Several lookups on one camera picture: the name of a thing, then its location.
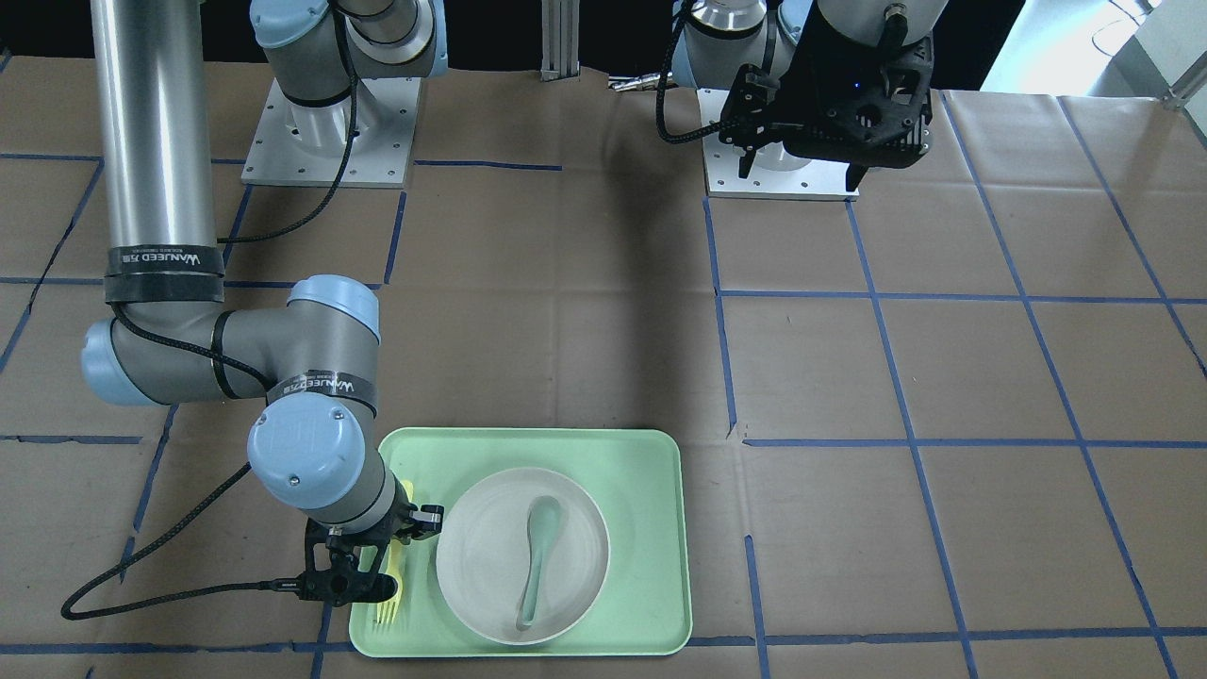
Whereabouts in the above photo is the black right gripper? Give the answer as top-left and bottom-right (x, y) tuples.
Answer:
(302, 502), (445, 596)

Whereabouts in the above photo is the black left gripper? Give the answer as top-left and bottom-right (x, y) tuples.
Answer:
(719, 19), (934, 193)

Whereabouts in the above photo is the yellow plastic fork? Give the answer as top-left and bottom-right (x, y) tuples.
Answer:
(373, 481), (416, 627)

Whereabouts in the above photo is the white round plate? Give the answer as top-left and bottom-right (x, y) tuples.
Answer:
(436, 467), (611, 648)

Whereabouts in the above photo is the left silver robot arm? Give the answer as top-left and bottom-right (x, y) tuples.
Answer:
(655, 1), (947, 201)

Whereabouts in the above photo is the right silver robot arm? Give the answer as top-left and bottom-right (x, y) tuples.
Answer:
(78, 1), (447, 607)

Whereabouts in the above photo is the green plastic spoon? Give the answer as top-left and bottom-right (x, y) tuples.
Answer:
(517, 494), (562, 630)

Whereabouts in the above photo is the brown paper table cover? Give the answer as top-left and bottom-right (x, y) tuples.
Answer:
(2, 55), (1206, 678)

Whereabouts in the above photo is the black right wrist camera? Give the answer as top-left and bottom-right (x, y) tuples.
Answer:
(296, 567), (400, 607)

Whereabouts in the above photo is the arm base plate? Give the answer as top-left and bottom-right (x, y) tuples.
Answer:
(241, 78), (422, 189)
(702, 135), (859, 201)

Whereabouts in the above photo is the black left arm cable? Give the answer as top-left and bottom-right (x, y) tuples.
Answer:
(655, 0), (746, 146)

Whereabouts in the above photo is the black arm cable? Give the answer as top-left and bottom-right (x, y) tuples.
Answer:
(655, 0), (746, 146)
(62, 0), (365, 621)

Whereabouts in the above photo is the aluminium frame post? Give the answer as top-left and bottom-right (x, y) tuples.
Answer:
(540, 0), (581, 82)

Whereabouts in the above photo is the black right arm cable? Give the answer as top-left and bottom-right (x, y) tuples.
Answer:
(62, 0), (365, 621)

